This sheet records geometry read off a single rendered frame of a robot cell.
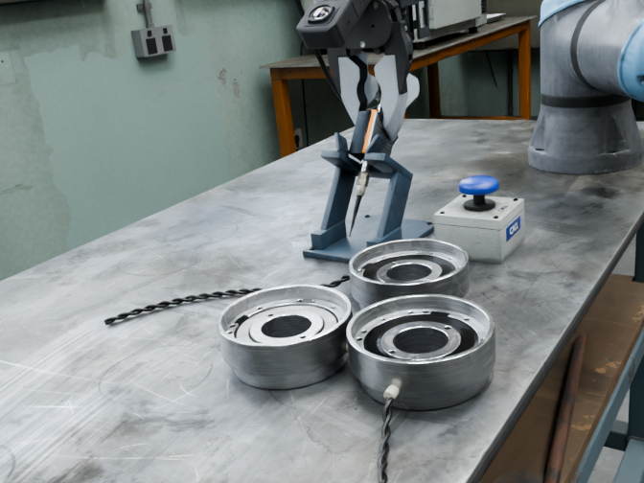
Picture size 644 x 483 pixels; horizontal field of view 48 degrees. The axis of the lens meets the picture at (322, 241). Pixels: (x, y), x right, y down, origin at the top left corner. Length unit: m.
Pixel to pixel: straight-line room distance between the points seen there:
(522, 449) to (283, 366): 0.43
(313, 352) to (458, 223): 0.26
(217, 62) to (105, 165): 0.65
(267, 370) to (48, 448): 0.16
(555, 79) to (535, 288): 0.41
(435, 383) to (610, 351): 0.63
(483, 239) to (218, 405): 0.32
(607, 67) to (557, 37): 0.11
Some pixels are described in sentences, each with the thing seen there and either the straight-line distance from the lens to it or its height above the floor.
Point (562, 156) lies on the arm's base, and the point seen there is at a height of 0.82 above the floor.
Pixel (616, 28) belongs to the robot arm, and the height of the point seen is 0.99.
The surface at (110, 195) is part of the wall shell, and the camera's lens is 2.46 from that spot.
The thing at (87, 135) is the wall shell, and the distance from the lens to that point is 2.39.
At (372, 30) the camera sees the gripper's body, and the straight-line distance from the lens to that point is 0.76.
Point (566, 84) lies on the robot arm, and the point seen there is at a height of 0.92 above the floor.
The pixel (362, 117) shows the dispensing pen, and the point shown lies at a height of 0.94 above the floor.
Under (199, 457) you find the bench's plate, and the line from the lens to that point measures 0.49.
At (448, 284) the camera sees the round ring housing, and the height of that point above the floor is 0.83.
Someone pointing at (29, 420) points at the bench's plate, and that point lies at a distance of 0.59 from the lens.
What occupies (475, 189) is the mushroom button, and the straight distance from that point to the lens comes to 0.72.
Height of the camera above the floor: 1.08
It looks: 20 degrees down
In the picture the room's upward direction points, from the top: 7 degrees counter-clockwise
